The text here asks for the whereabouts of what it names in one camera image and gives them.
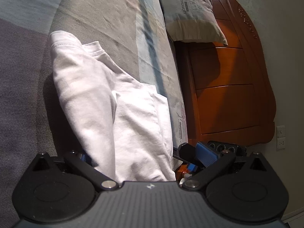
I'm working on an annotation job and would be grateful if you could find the wooden headboard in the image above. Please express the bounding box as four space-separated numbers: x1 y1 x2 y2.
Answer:
174 0 278 148

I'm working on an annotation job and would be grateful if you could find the white printed t-shirt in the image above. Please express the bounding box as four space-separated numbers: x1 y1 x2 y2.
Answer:
49 31 177 183

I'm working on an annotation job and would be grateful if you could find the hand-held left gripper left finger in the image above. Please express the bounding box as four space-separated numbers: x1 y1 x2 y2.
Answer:
32 150 119 192

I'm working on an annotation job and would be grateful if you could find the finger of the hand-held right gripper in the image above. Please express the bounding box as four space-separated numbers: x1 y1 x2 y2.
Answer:
173 142 201 165
186 163 202 173

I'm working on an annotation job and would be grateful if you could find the small white object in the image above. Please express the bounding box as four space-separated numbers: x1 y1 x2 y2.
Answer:
179 173 192 185

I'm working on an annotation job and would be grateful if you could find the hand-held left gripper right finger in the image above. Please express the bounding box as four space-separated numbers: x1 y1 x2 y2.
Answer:
182 142 269 192

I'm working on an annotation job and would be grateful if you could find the bed with pastel sheet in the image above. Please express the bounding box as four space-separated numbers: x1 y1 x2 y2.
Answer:
0 0 188 228

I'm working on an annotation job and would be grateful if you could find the large beige pillow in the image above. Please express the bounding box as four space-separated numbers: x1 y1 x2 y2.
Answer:
157 0 228 46

